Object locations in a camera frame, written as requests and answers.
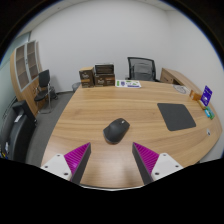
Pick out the small orange box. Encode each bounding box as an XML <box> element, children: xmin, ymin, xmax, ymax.
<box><xmin>189</xmin><ymin>89</ymin><xmax>203</xmax><ymax>101</ymax></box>

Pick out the wooden side desk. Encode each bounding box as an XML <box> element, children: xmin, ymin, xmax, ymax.
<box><xmin>159</xmin><ymin>67</ymin><xmax>203</xmax><ymax>96</ymax></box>

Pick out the black leather armchair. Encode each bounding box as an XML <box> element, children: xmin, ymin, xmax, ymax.
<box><xmin>0</xmin><ymin>99</ymin><xmax>37</xmax><ymax>164</ymax></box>

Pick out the black mesh office chair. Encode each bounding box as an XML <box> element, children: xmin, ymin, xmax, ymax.
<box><xmin>126</xmin><ymin>56</ymin><xmax>160</xmax><ymax>83</ymax></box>

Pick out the black computer mouse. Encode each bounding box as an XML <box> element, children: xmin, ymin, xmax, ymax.
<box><xmin>102</xmin><ymin>117</ymin><xmax>131</xmax><ymax>145</ymax></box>

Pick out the white printed paper sheet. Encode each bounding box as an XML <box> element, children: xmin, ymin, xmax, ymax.
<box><xmin>115</xmin><ymin>79</ymin><xmax>142</xmax><ymax>89</ymax></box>

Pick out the grey backpack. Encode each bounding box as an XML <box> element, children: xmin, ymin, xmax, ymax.
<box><xmin>132</xmin><ymin>62</ymin><xmax>154</xmax><ymax>81</ymax></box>

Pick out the tall brown cardboard box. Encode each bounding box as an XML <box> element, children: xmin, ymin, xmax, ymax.
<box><xmin>78</xmin><ymin>66</ymin><xmax>96</xmax><ymax>89</ymax></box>

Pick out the wooden shelf unit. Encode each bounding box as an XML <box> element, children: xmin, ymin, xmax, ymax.
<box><xmin>9</xmin><ymin>39</ymin><xmax>44</xmax><ymax>116</ymax></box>

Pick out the purple card package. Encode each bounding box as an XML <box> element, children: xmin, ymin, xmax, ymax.
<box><xmin>200</xmin><ymin>85</ymin><xmax>214</xmax><ymax>107</ymax></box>

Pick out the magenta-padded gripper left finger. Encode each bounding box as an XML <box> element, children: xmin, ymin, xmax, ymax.
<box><xmin>40</xmin><ymin>142</ymin><xmax>92</xmax><ymax>185</ymax></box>

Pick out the dark grey mouse pad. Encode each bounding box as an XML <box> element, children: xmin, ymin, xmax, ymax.
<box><xmin>156</xmin><ymin>102</ymin><xmax>197</xmax><ymax>132</ymax></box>

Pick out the green blue small pack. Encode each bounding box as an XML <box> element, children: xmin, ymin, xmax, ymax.
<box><xmin>203</xmin><ymin>106</ymin><xmax>216</xmax><ymax>120</ymax></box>

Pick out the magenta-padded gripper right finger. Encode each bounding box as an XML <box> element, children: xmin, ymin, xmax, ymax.
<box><xmin>131</xmin><ymin>142</ymin><xmax>184</xmax><ymax>185</ymax></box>

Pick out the black metal-legged chair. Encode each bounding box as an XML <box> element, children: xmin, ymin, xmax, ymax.
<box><xmin>33</xmin><ymin>69</ymin><xmax>58</xmax><ymax>114</ymax></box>

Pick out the black open box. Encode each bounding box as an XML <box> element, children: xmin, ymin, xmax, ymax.
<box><xmin>94</xmin><ymin>62</ymin><xmax>116</xmax><ymax>76</ymax></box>

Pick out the round grey white mat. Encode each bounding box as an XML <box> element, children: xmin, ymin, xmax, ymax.
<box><xmin>172</xmin><ymin>84</ymin><xmax>190</xmax><ymax>95</ymax></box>

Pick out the small tan box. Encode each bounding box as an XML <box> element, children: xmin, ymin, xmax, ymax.
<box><xmin>196</xmin><ymin>99</ymin><xmax>208</xmax><ymax>110</ymax></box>

